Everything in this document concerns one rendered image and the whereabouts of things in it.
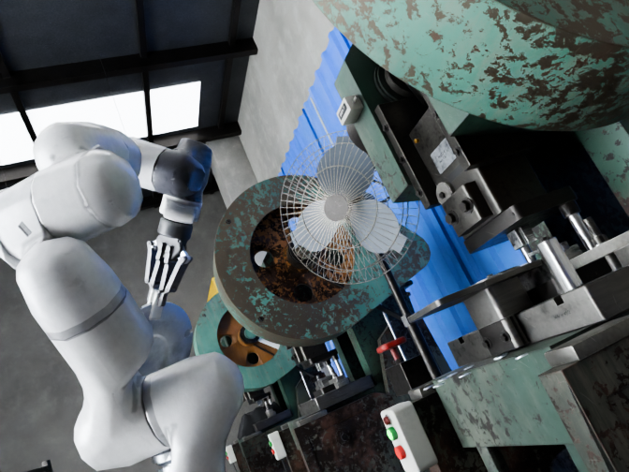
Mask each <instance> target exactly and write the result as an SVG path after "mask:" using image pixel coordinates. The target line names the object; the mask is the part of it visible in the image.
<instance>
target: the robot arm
mask: <svg viewBox="0 0 629 472"><path fill-rule="evenodd" d="M33 154H34V158H35V161H36V164H37V168H38V170H39V171H38V172H36V173H35V174H33V175H31V176H29V177H28V178H26V179H24V180H22V181H21V182H19V183H17V184H15V185H13V186H12V187H10V188H8V187H7V188H5V189H4V190H3V191H1V192H0V258H2V259H3V260H4V261H5V262H6V263H8V264H9V265H10V266H11V267H12V268H13V269H16V281H17V283H18V285H19V287H20V290H21V292H22V295H23V297H24V298H25V300H26V303H27V305H28V307H29V309H30V311H31V313H32V315H33V317H34V318H35V319H36V321H37V323H38V324H39V325H40V327H41V328H42V329H43V331H44V332H45V333H46V334H47V335H48V337H49V338H50V339H51V341H52V342H53V344H54V345H55V346H56V348H57V349H58V350H59V352H60V353H61V354H62V356H63V357H64V359H65V360H66V362H67V363H68V364H69V366H70V367H71V368H72V370H73V371H74V372H75V374H76V375H77V378H78V380H79V382H80V384H81V386H82V388H83V395H84V402H83V407H82V410H81V412H80V414H79V416H78V419H77V422H76V425H75V427H74V442H75V444H76V447H77V449H78V451H79V454H80V457H81V459H82V460H83V461H84V462H86V463H87V464H88V465H89V466H91V467H92V468H93V469H95V470H96V471H99V470H106V469H112V468H118V467H125V466H131V465H133V464H136V463H138V462H140V461H143V460H145V459H147V458H149V457H152V456H154V455H156V454H158V453H160V452H162V451H164V450H168V449H170V448H171V468H170V471H169V472H225V462H226V445H227V437H228V434H229V432H230V429H231V426H232V424H233V421H234V420H235V418H236V416H237V414H238V412H239V411H240V409H241V406H242V402H243V394H244V384H243V377H242V374H241V371H240V370H239V368H238V366H237V364H236V363H235V362H233V361H232V360H231V359H229V358H228V357H226V356H225V355H222V354H220V353H217V352H212V353H208V354H203V355H198V356H194V357H189V358H187V359H184V360H182V361H178V362H176V363H174V364H172V365H170V366H168V367H165V368H163V369H161V370H158V371H156V372H154V373H151V374H149V375H147V376H142V375H141V373H140V372H139V371H138V369H139V368H140V367H141V365H142V364H143V363H145V361H146V360H147V358H148V355H149V353H150V350H151V348H152V345H153V343H154V335H153V328H152V326H151V324H150V323H149V321H148V320H147V318H146V317H145V316H144V314H143V313H142V311H141V310H140V308H139V306H138V305H137V303H136V302H135V300H134V298H133V297H132V295H131V294H130V292H129V291H128V289H127V288H126V287H125V286H124V285H123V284H122V282H121V281H120V279H119V278H118V277H117V275H116V274H115V272H114V271H113V270H112V268H111V267H110V266H109V265H108V264H107V263H106V262H105V261H104V260H103V259H102V258H101V257H100V256H99V255H98V254H97V253H96V252H95V251H94V250H93V249H92V248H91V247H90V246H89V245H88V244H87V243H86V241H88V240H90V239H92V238H94V237H96V236H98V235H100V234H102V233H104V232H107V231H109V230H111V229H114V228H117V227H121V226H122V225H124V224H125V223H127V222H128V221H130V220H131V219H132V218H134V217H135V216H136V215H137V214H138V212H139V211H140V207H141V203H142V200H143V195H142V191H141V188H142V187H143V188H146V189H149V190H152V191H155V192H159V193H162V194H164V196H163V199H162V203H161V206H160V210H159V212H160V213H161V214H163V215H164V217H162V218H160V222H159V226H158V230H157V231H158V233H159V235H158V237H157V238H156V240H155V241H148V242H147V246H148V257H147V265H146V274H145V283H148V284H149V287H150V291H149V294H148V298H147V301H148V303H151V302H152V303H153V305H152V309H151V313H150V316H149V320H157V319H160V318H161V314H162V310H163V306H165V305H166V301H167V297H168V294H169V293H173V292H176V290H177V288H178V286H179V284H180V283H181V280H182V278H183V275H184V273H185V270H186V268H187V266H188V265H189V263H190V262H191V261H192V260H193V257H191V256H188V254H187V252H186V243H187V241H188V240H189V239H190V238H191V234H192V230H193V225H192V224H193V222H197V221H198V218H199V214H200V211H201V207H202V203H203V202H202V196H203V191H204V189H205V187H206V185H207V183H208V180H209V175H210V171H211V165H212V149H211V148H210V147H209V146H208V145H206V144H204V143H202V142H200V141H197V140H190V139H181V140H180V142H179V144H178V146H177V148H174V149H173V150H171V149H169V148H167V147H164V146H161V145H158V144H155V143H151V142H148V141H146V140H141V139H138V138H135V137H128V136H126V134H124V133H123V132H121V131H119V130H116V129H113V128H111V127H108V126H105V125H98V124H94V123H91V122H55V123H53V124H51V125H48V126H47V127H46V128H44V129H43V130H42V131H40V133H39V135H38V136H37V138H36V140H35V142H34V147H33ZM150 277H152V278H150ZM148 303H147V304H148Z"/></svg>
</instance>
